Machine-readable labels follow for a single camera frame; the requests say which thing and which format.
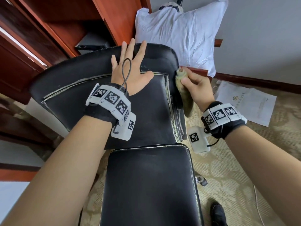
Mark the wooden luggage rack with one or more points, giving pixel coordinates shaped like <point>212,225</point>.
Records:
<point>218,42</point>

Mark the person's right forearm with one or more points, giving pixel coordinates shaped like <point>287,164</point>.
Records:
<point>268,171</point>

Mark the white marker wristband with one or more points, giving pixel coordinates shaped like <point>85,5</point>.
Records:
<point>223,117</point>
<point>110,98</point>

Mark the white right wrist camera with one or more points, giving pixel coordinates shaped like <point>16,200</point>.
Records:
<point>197,139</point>

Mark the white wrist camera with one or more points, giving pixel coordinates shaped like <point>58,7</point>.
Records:
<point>124,127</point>
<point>197,139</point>

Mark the black and white bag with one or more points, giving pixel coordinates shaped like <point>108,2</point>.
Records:
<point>170,4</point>

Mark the white paper sheet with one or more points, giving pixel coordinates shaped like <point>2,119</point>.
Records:
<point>247,101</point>

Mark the person's left hand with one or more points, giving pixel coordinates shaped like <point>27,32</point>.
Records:
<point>129,73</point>

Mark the green cleaning cloth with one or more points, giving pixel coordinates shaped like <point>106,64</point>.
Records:
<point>186,98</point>

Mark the grey mini fridge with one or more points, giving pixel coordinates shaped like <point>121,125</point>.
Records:
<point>94,42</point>

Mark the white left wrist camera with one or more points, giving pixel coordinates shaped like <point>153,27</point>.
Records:
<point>124,127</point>

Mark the person's left forearm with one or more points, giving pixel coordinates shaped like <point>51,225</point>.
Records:
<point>56,181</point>

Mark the white marker left wristband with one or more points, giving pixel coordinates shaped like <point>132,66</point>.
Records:
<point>110,98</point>

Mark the white marker right wristband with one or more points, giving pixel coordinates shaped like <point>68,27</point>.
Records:
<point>223,117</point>

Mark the white pillow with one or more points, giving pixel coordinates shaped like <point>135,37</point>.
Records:
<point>188,30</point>

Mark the black shoe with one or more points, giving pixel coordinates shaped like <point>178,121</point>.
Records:
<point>218,215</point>

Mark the black leather chair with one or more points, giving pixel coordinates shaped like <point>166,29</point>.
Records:
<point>150,186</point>

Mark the person's right hand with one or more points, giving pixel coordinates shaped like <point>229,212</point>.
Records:
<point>200,89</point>

